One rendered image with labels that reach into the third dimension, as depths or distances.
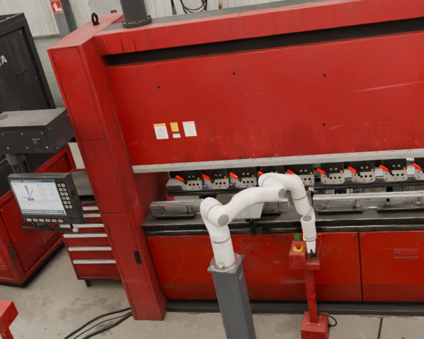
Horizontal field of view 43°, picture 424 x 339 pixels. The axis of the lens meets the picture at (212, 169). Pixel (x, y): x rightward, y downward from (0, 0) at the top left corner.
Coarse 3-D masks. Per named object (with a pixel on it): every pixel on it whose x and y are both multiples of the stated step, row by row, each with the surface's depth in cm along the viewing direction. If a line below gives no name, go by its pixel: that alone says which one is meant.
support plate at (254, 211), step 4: (252, 204) 382; (256, 204) 381; (260, 204) 380; (248, 208) 379; (252, 208) 378; (256, 208) 377; (260, 208) 376; (240, 212) 377; (244, 212) 376; (248, 212) 375; (252, 212) 374; (256, 212) 373; (260, 212) 372; (236, 216) 373; (240, 216) 372; (244, 216) 371; (248, 216) 370; (252, 216) 369; (256, 216) 368
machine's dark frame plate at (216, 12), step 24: (288, 0) 339; (312, 0) 327; (120, 24) 366; (360, 24) 322; (384, 24) 319; (408, 24) 317; (168, 48) 355; (192, 48) 352; (216, 48) 348; (240, 48) 345
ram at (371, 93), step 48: (288, 48) 330; (336, 48) 324; (384, 48) 318; (144, 96) 367; (192, 96) 359; (240, 96) 352; (288, 96) 345; (336, 96) 339; (384, 96) 332; (144, 144) 386; (192, 144) 377; (240, 144) 369; (288, 144) 362; (336, 144) 355; (384, 144) 347
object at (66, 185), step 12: (60, 180) 338; (72, 180) 348; (60, 192) 343; (72, 192) 343; (72, 204) 346; (24, 216) 364; (36, 216) 361; (48, 216) 357; (60, 216) 354; (72, 216) 351
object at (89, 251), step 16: (80, 176) 477; (96, 208) 442; (64, 224) 460; (96, 224) 450; (64, 240) 469; (80, 240) 466; (96, 240) 462; (80, 256) 475; (96, 256) 471; (112, 256) 467; (80, 272) 485; (96, 272) 481; (112, 272) 477
